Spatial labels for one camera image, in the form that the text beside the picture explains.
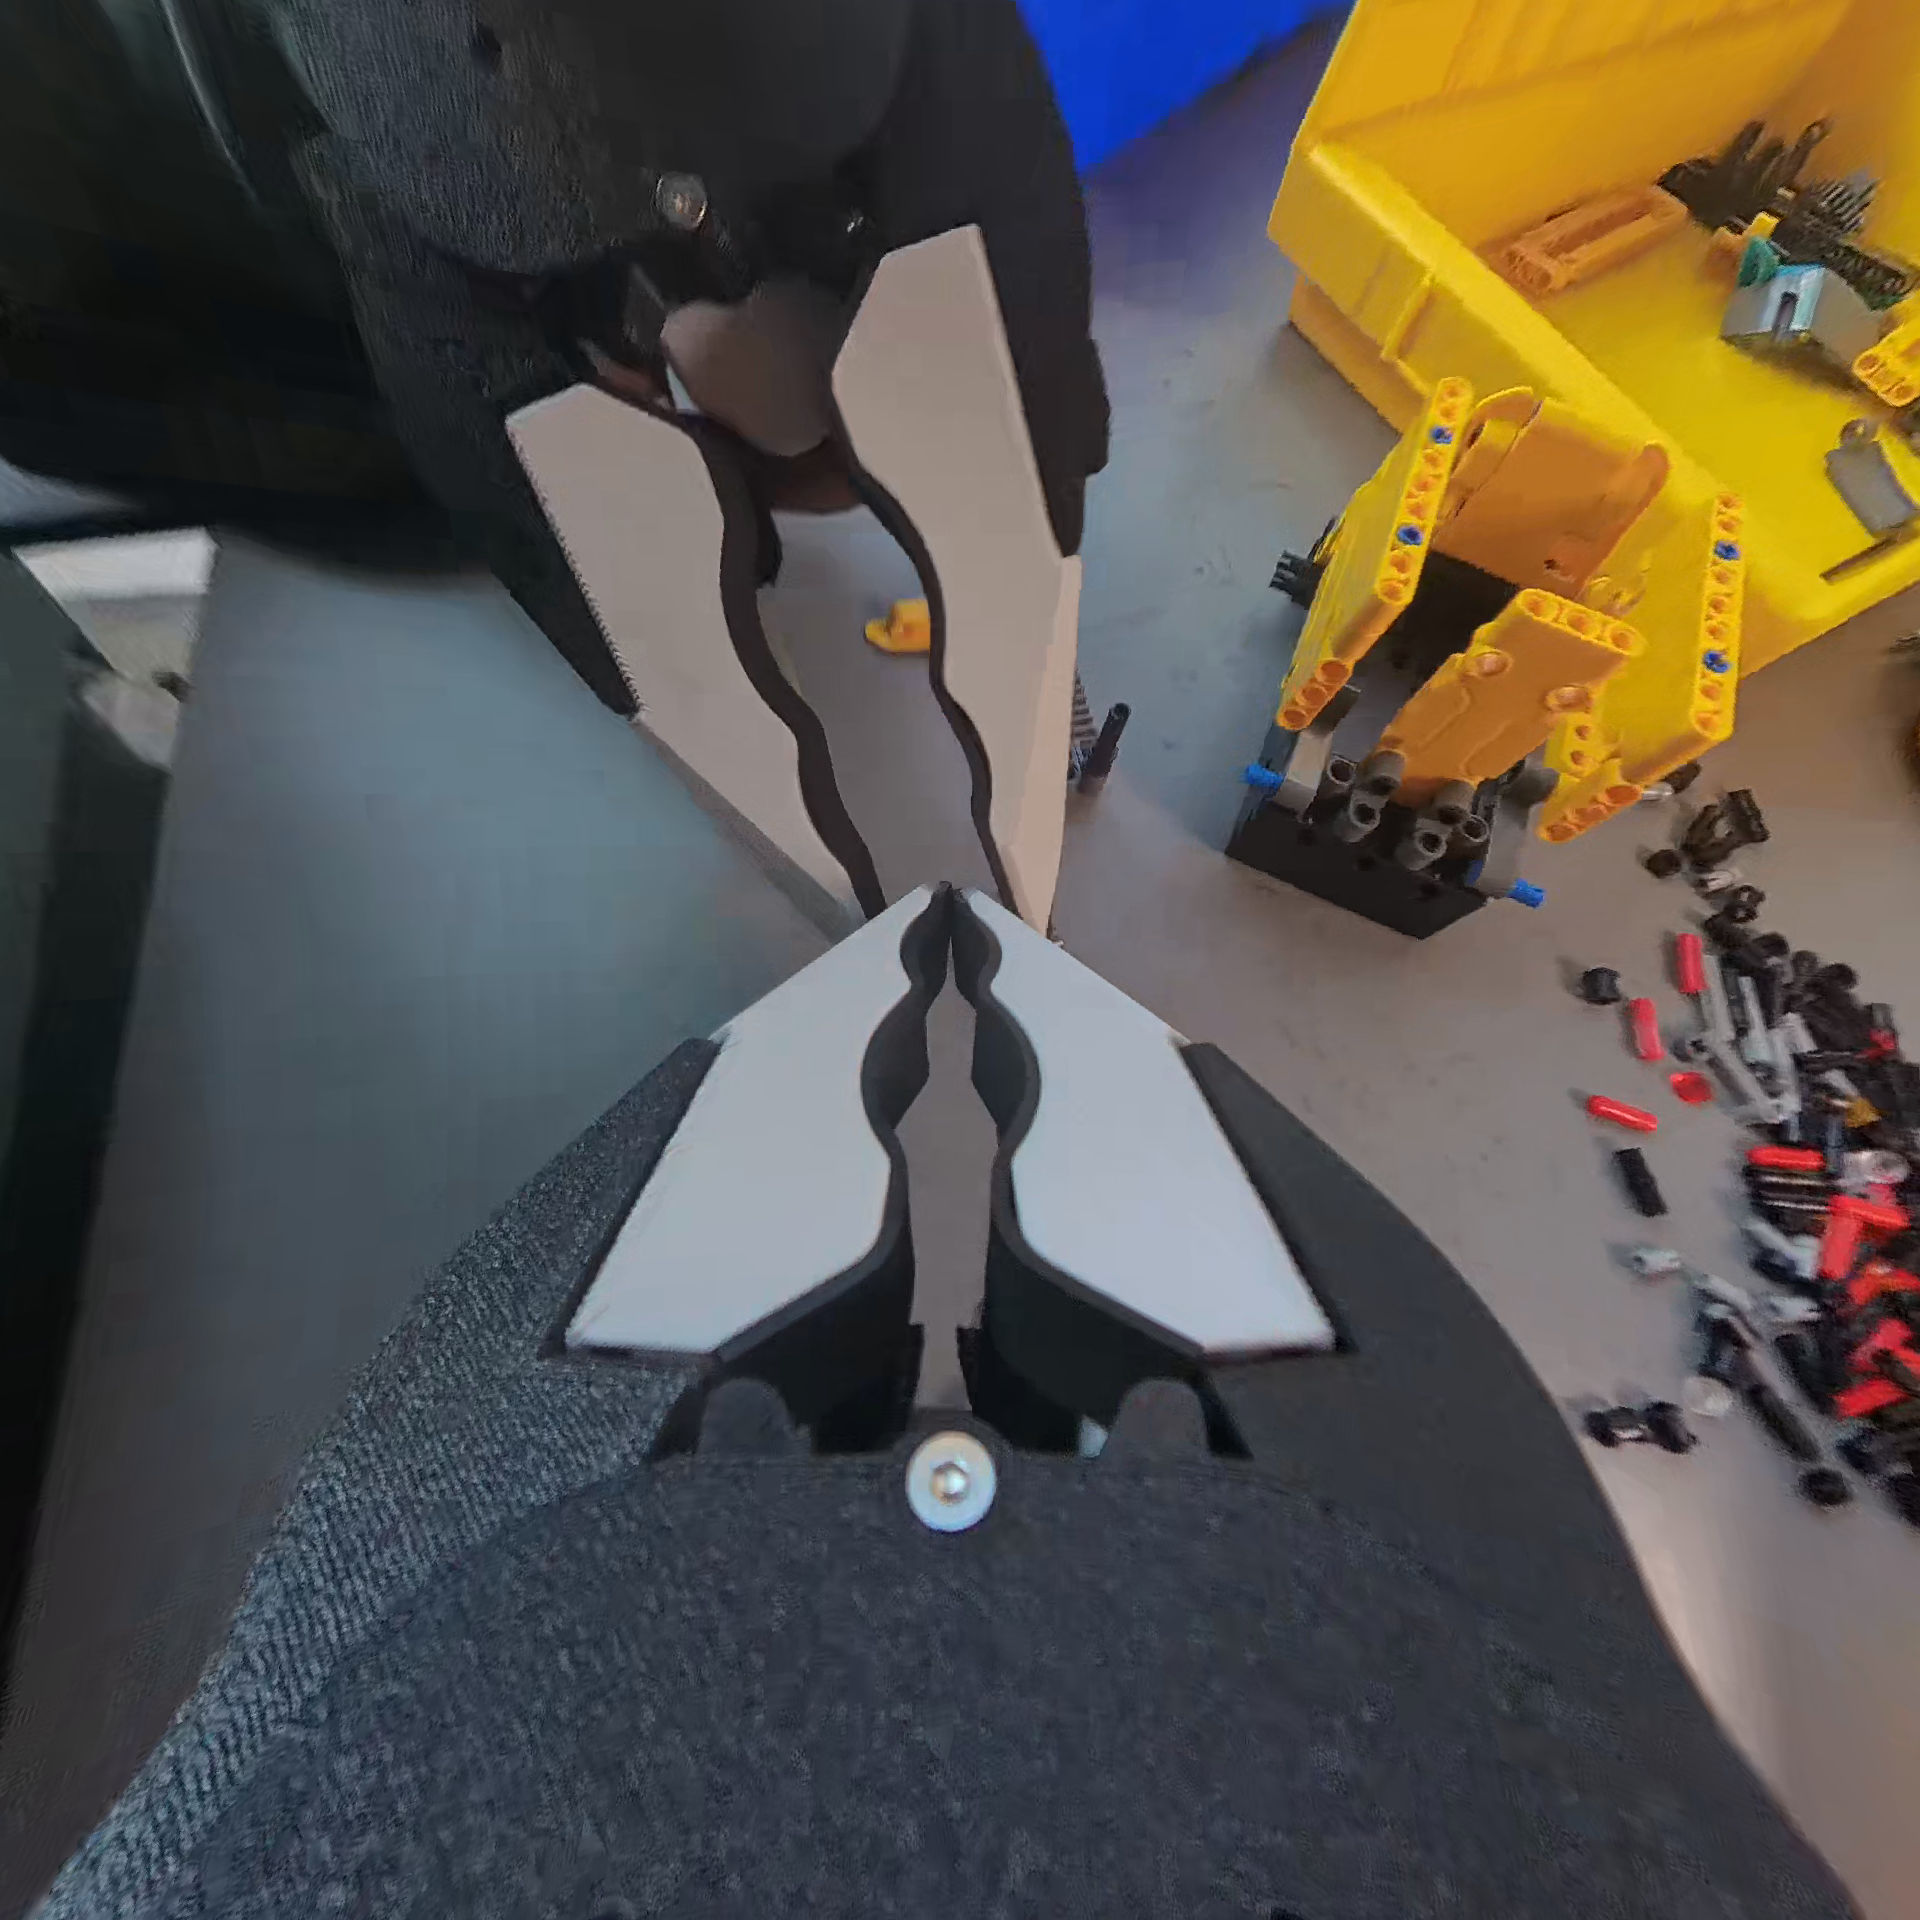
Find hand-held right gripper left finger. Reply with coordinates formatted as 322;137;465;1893
563;881;959;1453

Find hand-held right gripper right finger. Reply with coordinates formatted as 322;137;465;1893
954;885;1340;1453

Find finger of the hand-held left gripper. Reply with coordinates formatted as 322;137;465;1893
503;382;890;922
829;221;1089;935

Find yellow grey lego subassembly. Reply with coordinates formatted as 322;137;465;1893
1065;671;1133;800

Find yellow lego vehicle model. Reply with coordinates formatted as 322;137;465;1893
1223;374;1752;943

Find pile of small lego pins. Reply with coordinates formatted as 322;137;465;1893
1576;766;1920;1512

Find grey green lego motor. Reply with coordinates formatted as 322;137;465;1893
1720;229;1882;357

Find grey lego lever piece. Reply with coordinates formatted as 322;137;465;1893
1820;415;1920;582

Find black lego gear parts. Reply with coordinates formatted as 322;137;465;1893
1655;116;1920;312

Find yellow lego beam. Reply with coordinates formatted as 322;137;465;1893
1850;303;1920;414

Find blue plastic bin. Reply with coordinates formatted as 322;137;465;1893
1017;0;1360;168

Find yellow plastic storage bin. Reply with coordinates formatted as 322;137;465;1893
1267;0;1920;681

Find orange lego frame piece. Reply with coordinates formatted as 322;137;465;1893
1482;182;1692;297

